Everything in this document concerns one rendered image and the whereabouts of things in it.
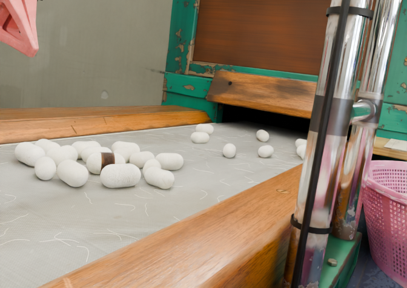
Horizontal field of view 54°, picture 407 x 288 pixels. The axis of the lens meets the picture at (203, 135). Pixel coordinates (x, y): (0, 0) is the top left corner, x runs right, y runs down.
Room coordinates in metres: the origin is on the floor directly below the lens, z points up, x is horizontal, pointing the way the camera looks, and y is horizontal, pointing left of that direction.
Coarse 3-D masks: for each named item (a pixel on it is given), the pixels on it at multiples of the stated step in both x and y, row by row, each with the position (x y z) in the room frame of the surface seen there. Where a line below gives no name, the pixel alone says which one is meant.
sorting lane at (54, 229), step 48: (144, 144) 0.57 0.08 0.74; (192, 144) 0.61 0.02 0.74; (240, 144) 0.67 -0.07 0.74; (288, 144) 0.74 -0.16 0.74; (0, 192) 0.30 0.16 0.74; (48, 192) 0.32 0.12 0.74; (96, 192) 0.33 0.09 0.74; (144, 192) 0.35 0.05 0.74; (192, 192) 0.37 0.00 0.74; (0, 240) 0.22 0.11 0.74; (48, 240) 0.23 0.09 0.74; (96, 240) 0.24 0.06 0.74
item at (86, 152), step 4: (84, 148) 0.42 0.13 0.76; (88, 148) 0.42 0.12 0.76; (92, 148) 0.42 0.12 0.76; (96, 148) 0.42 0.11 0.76; (100, 148) 0.42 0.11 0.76; (104, 148) 0.43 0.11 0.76; (84, 152) 0.42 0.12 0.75; (88, 152) 0.42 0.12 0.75; (92, 152) 0.42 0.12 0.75; (84, 156) 0.42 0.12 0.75; (88, 156) 0.41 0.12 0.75; (84, 160) 0.42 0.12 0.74
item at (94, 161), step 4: (96, 152) 0.39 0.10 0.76; (100, 152) 0.39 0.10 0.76; (92, 156) 0.38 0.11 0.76; (96, 156) 0.38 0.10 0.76; (100, 156) 0.38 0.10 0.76; (116, 156) 0.39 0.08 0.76; (120, 156) 0.39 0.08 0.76; (88, 160) 0.38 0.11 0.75; (92, 160) 0.38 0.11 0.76; (96, 160) 0.38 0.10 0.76; (100, 160) 0.38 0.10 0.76; (116, 160) 0.39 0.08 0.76; (120, 160) 0.39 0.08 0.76; (124, 160) 0.39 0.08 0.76; (88, 164) 0.38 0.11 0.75; (92, 164) 0.38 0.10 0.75; (96, 164) 0.38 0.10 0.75; (100, 164) 0.38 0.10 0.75; (88, 168) 0.38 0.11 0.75; (92, 168) 0.38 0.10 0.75; (96, 168) 0.38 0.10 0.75; (100, 168) 0.38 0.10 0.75; (92, 172) 0.38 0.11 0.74; (96, 172) 0.38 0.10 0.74
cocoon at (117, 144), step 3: (120, 141) 0.47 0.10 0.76; (114, 144) 0.46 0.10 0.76; (117, 144) 0.46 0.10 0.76; (120, 144) 0.46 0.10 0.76; (123, 144) 0.46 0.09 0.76; (126, 144) 0.47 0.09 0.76; (129, 144) 0.47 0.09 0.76; (132, 144) 0.47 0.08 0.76; (135, 144) 0.47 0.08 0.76; (111, 147) 0.47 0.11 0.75; (114, 147) 0.46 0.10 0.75; (117, 147) 0.46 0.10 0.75; (120, 147) 0.46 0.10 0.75; (135, 147) 0.46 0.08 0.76; (138, 147) 0.47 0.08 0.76; (111, 150) 0.46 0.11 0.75; (114, 150) 0.46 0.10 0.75; (138, 150) 0.47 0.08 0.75
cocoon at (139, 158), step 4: (136, 152) 0.43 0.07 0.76; (140, 152) 0.43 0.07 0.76; (144, 152) 0.43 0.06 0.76; (148, 152) 0.44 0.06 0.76; (132, 156) 0.42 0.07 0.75; (136, 156) 0.42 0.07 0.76; (140, 156) 0.42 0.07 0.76; (144, 156) 0.43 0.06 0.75; (148, 156) 0.43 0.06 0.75; (152, 156) 0.44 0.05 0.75; (132, 160) 0.42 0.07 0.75; (136, 160) 0.42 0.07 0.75; (140, 160) 0.42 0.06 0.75; (144, 160) 0.43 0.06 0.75; (136, 164) 0.42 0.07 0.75; (140, 164) 0.42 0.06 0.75; (144, 164) 0.43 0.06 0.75
